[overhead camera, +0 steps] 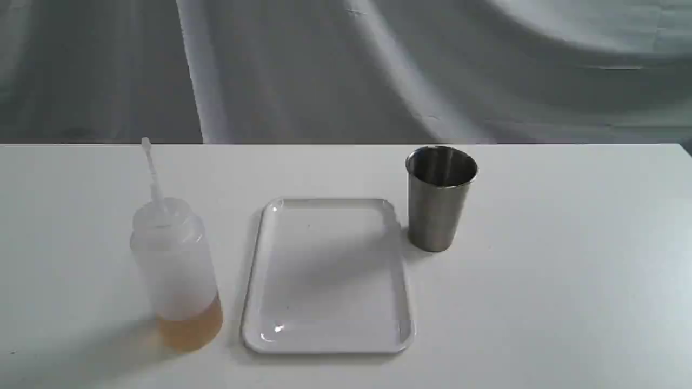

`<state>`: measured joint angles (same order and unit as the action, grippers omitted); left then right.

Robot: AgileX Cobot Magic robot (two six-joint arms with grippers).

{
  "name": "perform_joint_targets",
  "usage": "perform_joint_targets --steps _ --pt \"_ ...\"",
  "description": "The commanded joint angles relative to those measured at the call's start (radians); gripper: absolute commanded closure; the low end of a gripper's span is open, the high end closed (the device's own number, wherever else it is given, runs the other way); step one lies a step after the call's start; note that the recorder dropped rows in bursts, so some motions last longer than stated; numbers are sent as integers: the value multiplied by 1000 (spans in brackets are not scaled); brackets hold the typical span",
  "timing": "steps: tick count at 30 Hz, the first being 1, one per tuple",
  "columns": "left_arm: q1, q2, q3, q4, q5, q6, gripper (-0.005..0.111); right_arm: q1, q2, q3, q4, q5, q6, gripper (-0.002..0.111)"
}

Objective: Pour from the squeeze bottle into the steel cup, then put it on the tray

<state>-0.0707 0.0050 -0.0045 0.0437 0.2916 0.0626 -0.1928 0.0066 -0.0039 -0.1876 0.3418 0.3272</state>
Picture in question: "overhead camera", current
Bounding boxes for stainless steel cup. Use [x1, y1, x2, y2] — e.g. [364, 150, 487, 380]
[405, 145, 479, 253]

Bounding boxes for grey fabric backdrop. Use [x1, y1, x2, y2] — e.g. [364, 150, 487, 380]
[1, 1, 690, 144]

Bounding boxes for white rectangular plastic tray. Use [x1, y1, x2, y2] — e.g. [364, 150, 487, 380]
[241, 197, 416, 356]

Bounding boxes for translucent squeeze bottle amber liquid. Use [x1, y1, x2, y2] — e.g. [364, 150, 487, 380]
[129, 137, 223, 353]

